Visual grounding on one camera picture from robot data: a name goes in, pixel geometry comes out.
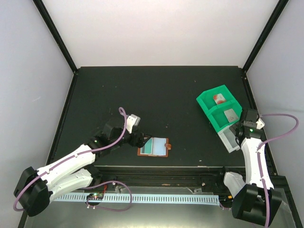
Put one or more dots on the green plastic bin middle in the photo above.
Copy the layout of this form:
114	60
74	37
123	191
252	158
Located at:
224	115

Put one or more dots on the brown leather card holder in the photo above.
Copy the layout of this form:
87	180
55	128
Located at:
161	147

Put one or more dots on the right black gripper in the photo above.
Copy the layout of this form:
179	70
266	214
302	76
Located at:
235	128

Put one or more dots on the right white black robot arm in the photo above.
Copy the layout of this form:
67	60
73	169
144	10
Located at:
255	199

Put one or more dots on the teal card in holder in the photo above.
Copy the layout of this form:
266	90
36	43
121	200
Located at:
147	148

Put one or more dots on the green plastic bin far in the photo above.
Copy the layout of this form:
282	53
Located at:
205	99

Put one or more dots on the left circuit board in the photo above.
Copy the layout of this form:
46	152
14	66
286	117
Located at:
95	196

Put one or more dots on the right circuit board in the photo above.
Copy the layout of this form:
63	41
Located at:
226	198

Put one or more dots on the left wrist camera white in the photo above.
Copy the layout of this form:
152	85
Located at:
132	121

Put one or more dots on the left black frame post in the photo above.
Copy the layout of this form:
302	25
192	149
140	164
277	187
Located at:
55	33

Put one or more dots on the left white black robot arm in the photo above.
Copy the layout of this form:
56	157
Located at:
36	189

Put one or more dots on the white card in middle bin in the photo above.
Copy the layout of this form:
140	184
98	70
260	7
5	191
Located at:
231	115

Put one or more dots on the black aluminium rail base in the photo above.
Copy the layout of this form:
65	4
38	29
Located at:
206	178

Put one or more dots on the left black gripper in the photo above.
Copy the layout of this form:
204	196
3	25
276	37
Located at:
140	143

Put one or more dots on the black frame post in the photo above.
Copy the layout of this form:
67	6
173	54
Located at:
55	33
276	13

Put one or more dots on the white slotted cable duct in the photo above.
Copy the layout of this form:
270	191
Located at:
144	198

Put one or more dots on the red white card in bin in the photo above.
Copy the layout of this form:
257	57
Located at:
219	99

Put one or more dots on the circuit board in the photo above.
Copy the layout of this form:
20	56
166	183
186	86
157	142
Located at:
95	196
226	198

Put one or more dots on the green plastic bin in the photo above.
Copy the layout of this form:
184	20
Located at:
224	115
205	99

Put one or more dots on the right black frame post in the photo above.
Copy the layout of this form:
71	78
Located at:
276	13

